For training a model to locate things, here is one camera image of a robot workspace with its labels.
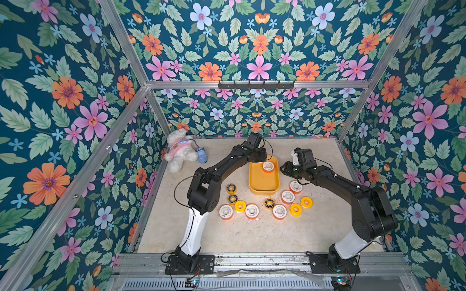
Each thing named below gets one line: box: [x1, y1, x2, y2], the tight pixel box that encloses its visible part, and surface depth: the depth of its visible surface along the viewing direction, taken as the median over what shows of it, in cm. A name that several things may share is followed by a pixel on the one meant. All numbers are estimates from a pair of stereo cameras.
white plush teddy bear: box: [164, 127, 198, 174], surface depth 107 cm
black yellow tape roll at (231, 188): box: [225, 183, 238, 195], surface depth 97 cm
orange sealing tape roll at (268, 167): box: [262, 160, 275, 174], surface depth 104 cm
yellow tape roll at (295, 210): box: [289, 203, 303, 218], surface depth 90 cm
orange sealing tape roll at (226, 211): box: [218, 203, 235, 221], surface depth 88 cm
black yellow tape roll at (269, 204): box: [264, 197, 277, 211], surface depth 92 cm
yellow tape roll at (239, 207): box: [234, 200, 247, 215], surface depth 90 cm
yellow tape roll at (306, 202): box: [300, 196, 314, 210], surface depth 92 cm
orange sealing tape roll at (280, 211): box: [272, 203, 288, 221], surface depth 88 cm
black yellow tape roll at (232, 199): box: [228, 194, 238, 205], surface depth 94 cm
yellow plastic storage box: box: [248, 154, 280, 196], surface depth 102 cm
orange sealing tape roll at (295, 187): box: [289, 180, 303, 194], surface depth 96 cm
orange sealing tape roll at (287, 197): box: [280, 189, 296, 205], surface depth 93 cm
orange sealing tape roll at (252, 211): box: [245, 203, 260, 221], surface depth 88 cm
